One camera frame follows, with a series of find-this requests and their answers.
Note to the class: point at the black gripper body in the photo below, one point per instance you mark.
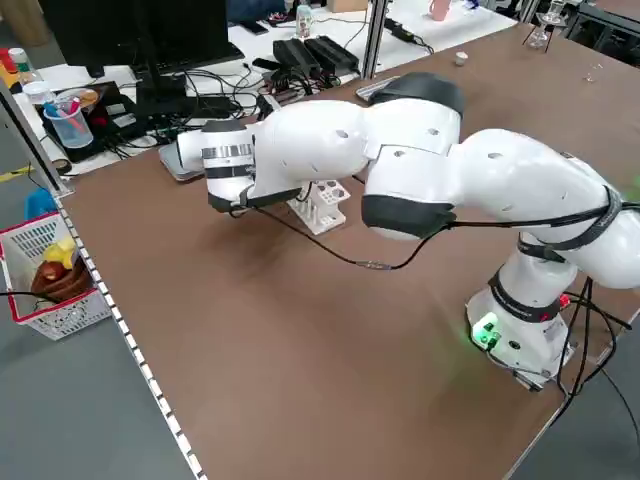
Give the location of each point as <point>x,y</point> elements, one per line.
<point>265,107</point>

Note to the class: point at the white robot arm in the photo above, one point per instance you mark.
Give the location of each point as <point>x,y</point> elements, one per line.
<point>325,145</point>

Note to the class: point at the white test tube rack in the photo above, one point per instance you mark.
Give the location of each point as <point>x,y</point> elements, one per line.
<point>325,225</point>

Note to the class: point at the black finned power supply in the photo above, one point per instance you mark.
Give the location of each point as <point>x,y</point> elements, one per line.
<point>332,52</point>
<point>295,52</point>

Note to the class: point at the white plastic bottle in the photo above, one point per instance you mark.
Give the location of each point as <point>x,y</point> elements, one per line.
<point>304,22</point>

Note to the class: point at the silver ribbed metal tray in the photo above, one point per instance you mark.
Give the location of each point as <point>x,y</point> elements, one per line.
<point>370,90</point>

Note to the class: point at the silver digital kitchen scale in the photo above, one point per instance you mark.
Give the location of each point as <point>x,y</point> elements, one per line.
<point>170,165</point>

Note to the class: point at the black equipment box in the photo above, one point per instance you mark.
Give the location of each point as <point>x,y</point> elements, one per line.
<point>120,120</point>

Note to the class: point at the black power adapter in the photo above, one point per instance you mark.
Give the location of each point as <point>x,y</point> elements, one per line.
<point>400,31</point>

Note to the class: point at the black computer monitor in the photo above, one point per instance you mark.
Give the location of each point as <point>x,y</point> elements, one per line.
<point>125,30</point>

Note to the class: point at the clear measuring cup with pens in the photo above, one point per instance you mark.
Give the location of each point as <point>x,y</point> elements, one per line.
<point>70,132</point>

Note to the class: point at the pink cup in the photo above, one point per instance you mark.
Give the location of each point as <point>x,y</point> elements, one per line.
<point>439,9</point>

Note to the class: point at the blue plastic object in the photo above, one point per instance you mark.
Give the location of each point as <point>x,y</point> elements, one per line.
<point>39,202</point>

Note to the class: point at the yellow toy fruit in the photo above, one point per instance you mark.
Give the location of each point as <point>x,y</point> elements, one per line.
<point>60,250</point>

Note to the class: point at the red container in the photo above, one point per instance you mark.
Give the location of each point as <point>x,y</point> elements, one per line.
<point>4,60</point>

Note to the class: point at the brown wooden bowl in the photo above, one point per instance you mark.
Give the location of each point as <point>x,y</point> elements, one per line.
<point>65,285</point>

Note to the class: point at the red toy fruit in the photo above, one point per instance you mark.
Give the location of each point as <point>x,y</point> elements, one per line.
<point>51,272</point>

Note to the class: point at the clear glass flask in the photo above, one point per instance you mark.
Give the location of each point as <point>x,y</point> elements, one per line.
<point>538,40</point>

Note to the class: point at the white basket with red rim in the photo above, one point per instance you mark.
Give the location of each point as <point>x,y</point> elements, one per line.
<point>65,320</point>

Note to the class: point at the aluminium frame post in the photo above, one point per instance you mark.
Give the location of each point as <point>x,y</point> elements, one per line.
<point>374,40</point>

